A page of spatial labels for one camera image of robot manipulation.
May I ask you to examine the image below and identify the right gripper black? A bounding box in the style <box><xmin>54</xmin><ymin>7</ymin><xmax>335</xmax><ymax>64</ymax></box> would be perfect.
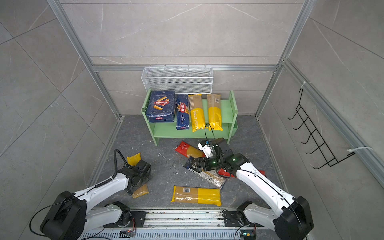
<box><xmin>189</xmin><ymin>155</ymin><xmax>225</xmax><ymax>173</ymax></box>

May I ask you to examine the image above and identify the large yellow spaghetti bag front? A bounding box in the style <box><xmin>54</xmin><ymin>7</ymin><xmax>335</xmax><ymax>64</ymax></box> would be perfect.
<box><xmin>171</xmin><ymin>186</ymin><xmax>222</xmax><ymax>207</ymax></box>

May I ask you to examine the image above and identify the yellow spaghetti bag with lettering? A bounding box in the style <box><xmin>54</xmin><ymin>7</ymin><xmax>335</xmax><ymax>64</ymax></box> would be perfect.
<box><xmin>188</xmin><ymin>94</ymin><xmax>206</xmax><ymax>133</ymax></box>

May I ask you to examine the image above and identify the blue Barilla spaghetti box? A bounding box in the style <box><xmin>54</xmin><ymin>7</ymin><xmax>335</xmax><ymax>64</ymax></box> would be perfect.
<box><xmin>176</xmin><ymin>94</ymin><xmax>190</xmax><ymax>130</ymax></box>

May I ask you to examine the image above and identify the blue Barilla rigatoni box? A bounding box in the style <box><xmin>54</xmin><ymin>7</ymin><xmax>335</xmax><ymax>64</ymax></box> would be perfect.
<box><xmin>146</xmin><ymin>91</ymin><xmax>176</xmax><ymax>123</ymax></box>

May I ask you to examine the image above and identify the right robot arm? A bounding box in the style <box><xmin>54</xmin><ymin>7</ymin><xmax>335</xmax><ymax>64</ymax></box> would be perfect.
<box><xmin>186</xmin><ymin>138</ymin><xmax>314</xmax><ymax>240</ymax></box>

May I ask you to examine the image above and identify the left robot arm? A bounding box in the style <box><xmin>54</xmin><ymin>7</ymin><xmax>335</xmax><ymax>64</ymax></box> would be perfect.
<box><xmin>40</xmin><ymin>160</ymin><xmax>151</xmax><ymax>240</ymax></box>

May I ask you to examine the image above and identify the green wooden two-tier shelf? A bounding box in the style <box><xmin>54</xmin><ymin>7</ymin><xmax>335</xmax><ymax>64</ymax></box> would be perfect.
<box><xmin>141</xmin><ymin>90</ymin><xmax>239</xmax><ymax>146</ymax></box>

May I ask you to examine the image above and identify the red spaghetti bag upper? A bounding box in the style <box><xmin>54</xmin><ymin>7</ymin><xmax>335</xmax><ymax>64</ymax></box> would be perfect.
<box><xmin>175</xmin><ymin>141</ymin><xmax>205</xmax><ymax>158</ymax></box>

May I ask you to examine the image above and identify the red spaghetti bag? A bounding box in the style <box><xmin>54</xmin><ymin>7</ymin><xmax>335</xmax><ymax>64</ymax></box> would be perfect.
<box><xmin>175</xmin><ymin>141</ymin><xmax>205</xmax><ymax>158</ymax></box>
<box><xmin>217</xmin><ymin>167</ymin><xmax>267</xmax><ymax>178</ymax></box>

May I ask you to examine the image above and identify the clear white-label spaghetti bag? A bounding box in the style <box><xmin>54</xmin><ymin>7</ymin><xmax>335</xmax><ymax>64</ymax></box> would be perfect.
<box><xmin>189</xmin><ymin>170</ymin><xmax>226</xmax><ymax>190</ymax></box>

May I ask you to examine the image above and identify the red spaghetti bag right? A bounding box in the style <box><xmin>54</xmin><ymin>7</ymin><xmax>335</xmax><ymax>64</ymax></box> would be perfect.
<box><xmin>217</xmin><ymin>167</ymin><xmax>267</xmax><ymax>178</ymax></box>

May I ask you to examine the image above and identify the black corrugated cable left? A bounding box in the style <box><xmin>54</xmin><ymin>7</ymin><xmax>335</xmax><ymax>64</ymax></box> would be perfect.
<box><xmin>112</xmin><ymin>149</ymin><xmax>130</xmax><ymax>181</ymax></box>

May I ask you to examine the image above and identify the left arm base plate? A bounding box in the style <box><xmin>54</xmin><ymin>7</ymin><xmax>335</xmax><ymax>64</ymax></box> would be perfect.
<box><xmin>110</xmin><ymin>211</ymin><xmax>147</xmax><ymax>229</ymax></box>

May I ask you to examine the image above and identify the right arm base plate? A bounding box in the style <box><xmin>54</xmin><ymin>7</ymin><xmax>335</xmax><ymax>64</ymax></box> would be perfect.
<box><xmin>221</xmin><ymin>210</ymin><xmax>262</xmax><ymax>227</ymax></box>

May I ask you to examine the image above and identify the white wire mesh basket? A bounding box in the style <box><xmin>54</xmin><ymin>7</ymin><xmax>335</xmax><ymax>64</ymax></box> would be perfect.
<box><xmin>142</xmin><ymin>67</ymin><xmax>214</xmax><ymax>94</ymax></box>

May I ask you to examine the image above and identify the black wire hook rack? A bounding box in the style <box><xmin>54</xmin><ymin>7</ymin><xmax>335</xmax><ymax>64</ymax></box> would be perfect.
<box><xmin>287</xmin><ymin>89</ymin><xmax>355</xmax><ymax>170</ymax></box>

